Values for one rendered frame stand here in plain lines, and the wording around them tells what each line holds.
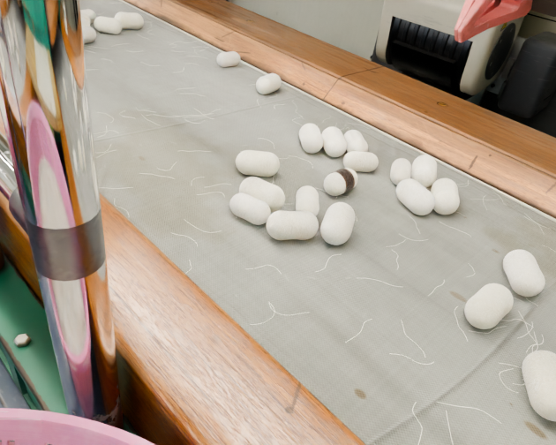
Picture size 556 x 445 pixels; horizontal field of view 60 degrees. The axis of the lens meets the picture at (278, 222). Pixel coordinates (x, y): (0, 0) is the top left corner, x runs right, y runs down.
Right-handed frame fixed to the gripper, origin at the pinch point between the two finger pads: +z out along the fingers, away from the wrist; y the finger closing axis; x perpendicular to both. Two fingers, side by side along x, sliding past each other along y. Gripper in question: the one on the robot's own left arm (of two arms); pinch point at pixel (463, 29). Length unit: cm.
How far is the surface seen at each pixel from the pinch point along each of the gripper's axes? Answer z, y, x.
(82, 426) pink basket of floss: 35.2, 8.0, -17.8
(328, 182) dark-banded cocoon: 17.8, 0.0, -1.2
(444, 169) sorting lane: 8.4, 3.3, 8.4
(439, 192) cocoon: 12.8, 6.4, 2.2
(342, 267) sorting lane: 22.9, 6.4, -3.7
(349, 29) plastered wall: -102, -143, 158
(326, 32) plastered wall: -97, -157, 161
